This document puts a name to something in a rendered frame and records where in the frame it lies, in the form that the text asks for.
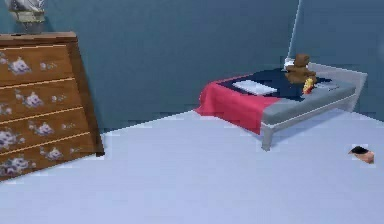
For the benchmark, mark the brown teddy bear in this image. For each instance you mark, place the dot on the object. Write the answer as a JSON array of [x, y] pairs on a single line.
[[299, 70]]

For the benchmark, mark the grey bed with red blanket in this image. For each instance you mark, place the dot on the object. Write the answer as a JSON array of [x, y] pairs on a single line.
[[293, 103]]

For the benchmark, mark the yellow red toy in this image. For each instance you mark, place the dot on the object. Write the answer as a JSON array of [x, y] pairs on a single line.
[[308, 85]]

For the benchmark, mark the torn orange basketball half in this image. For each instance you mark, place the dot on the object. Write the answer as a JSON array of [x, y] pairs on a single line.
[[364, 155]]

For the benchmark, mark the brown flowered chest of drawers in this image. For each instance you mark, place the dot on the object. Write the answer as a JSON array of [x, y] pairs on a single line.
[[43, 100]]

